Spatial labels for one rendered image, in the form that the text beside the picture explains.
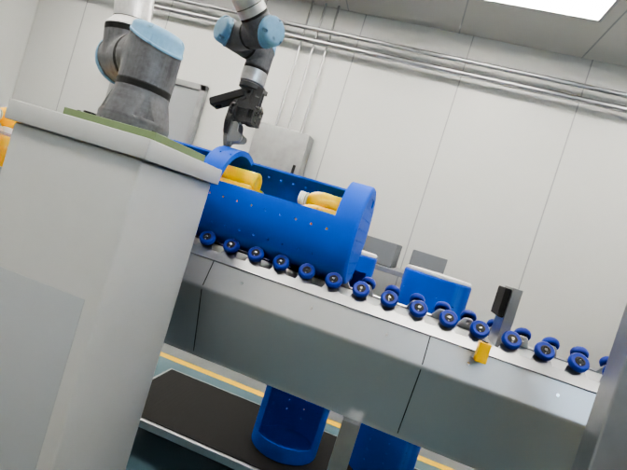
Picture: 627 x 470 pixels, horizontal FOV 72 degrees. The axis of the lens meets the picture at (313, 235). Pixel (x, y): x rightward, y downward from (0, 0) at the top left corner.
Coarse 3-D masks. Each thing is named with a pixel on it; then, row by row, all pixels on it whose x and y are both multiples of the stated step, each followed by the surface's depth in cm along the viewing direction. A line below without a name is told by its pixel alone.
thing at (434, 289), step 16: (416, 272) 176; (400, 288) 183; (416, 288) 175; (432, 288) 171; (448, 288) 171; (464, 288) 173; (432, 304) 171; (464, 304) 175; (368, 432) 178; (368, 448) 176; (384, 448) 173; (400, 448) 173; (416, 448) 176; (352, 464) 180; (368, 464) 175; (384, 464) 173; (400, 464) 173
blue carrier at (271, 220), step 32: (224, 160) 119; (224, 192) 116; (256, 192) 114; (288, 192) 139; (352, 192) 113; (224, 224) 118; (256, 224) 114; (288, 224) 112; (320, 224) 110; (352, 224) 108; (288, 256) 116; (320, 256) 112; (352, 256) 115
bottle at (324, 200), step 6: (312, 192) 124; (318, 192) 123; (324, 192) 123; (306, 198) 124; (312, 198) 122; (318, 198) 121; (324, 198) 121; (330, 198) 121; (336, 198) 121; (318, 204) 121; (324, 204) 121; (330, 204) 120; (336, 204) 120; (336, 210) 120
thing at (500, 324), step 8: (504, 288) 110; (512, 288) 108; (496, 296) 115; (504, 296) 109; (512, 296) 108; (520, 296) 107; (496, 304) 112; (504, 304) 109; (512, 304) 108; (496, 312) 110; (504, 312) 109; (512, 312) 108; (496, 320) 114; (504, 320) 108; (512, 320) 107; (496, 328) 111; (504, 328) 108; (496, 336) 109; (496, 344) 108
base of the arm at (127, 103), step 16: (128, 80) 90; (112, 96) 90; (128, 96) 89; (144, 96) 90; (160, 96) 93; (112, 112) 88; (128, 112) 89; (144, 112) 91; (160, 112) 93; (144, 128) 90; (160, 128) 93
